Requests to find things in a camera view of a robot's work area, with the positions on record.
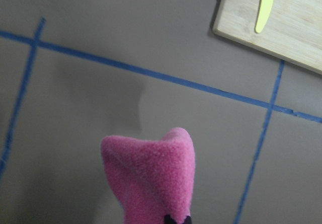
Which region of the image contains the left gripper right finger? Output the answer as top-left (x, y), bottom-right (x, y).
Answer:
top-left (182, 215), bottom-right (192, 224)

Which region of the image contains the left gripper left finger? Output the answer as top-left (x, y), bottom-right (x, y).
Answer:
top-left (164, 214), bottom-right (176, 224)

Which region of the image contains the pink fleece cloth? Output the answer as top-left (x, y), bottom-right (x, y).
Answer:
top-left (101, 127), bottom-right (195, 223)

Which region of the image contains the bamboo cutting board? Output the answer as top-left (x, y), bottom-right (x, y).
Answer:
top-left (212, 0), bottom-right (321, 73)

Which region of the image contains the yellow plastic knife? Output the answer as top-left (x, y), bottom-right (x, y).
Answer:
top-left (255, 0), bottom-right (274, 34)

